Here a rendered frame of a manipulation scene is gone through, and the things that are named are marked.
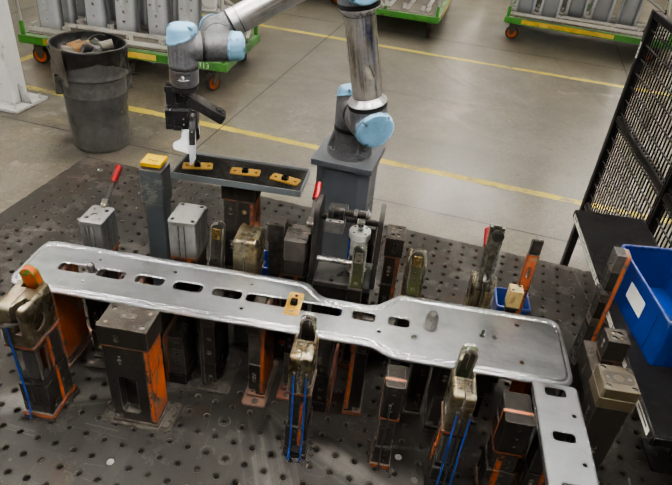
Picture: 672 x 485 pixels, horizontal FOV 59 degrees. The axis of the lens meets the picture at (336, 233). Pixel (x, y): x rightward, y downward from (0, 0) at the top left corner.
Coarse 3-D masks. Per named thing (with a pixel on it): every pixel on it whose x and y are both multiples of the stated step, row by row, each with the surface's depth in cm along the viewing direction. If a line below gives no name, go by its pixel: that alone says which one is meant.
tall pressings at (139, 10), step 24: (48, 0) 519; (72, 0) 544; (96, 0) 536; (120, 0) 532; (144, 0) 554; (168, 0) 531; (192, 0) 520; (48, 24) 530; (96, 24) 547; (120, 24) 542; (144, 24) 564
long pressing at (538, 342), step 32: (32, 256) 156; (64, 256) 157; (96, 256) 158; (128, 256) 159; (64, 288) 147; (96, 288) 148; (128, 288) 149; (160, 288) 150; (224, 288) 152; (256, 288) 153; (288, 288) 154; (224, 320) 143; (256, 320) 143; (288, 320) 144; (320, 320) 145; (352, 320) 146; (384, 320) 147; (416, 320) 148; (448, 320) 149; (480, 320) 150; (512, 320) 151; (544, 320) 151; (384, 352) 138; (416, 352) 138; (448, 352) 139; (480, 352) 140; (512, 352) 141; (544, 352) 142
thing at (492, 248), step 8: (496, 224) 147; (488, 232) 148; (496, 232) 144; (504, 232) 146; (488, 240) 147; (496, 240) 144; (488, 248) 148; (496, 248) 149; (488, 256) 150; (496, 256) 149; (488, 264) 151; (496, 264) 150; (480, 272) 151; (480, 280) 152; (488, 288) 153
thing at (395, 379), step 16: (400, 368) 135; (384, 384) 133; (400, 384) 131; (384, 400) 133; (400, 400) 132; (384, 416) 136; (384, 432) 138; (368, 448) 151; (384, 448) 143; (384, 464) 146
